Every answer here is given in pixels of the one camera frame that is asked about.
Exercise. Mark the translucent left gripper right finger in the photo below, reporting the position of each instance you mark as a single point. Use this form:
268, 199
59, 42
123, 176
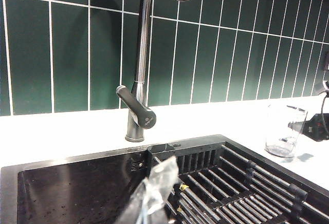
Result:
164, 177

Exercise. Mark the black kitchen sink basin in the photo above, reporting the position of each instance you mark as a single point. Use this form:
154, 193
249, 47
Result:
77, 188

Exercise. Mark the translucent left gripper left finger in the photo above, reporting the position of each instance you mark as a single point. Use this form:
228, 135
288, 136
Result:
138, 203

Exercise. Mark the clear glass mug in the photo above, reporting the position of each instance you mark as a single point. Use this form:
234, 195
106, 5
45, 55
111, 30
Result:
282, 136

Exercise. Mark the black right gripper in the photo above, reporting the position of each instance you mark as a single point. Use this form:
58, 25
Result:
318, 129

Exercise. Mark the black roll-up drying rack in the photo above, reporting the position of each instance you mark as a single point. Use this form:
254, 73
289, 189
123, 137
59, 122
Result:
244, 183

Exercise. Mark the dark metal gooseneck faucet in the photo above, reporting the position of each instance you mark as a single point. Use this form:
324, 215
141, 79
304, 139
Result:
141, 54

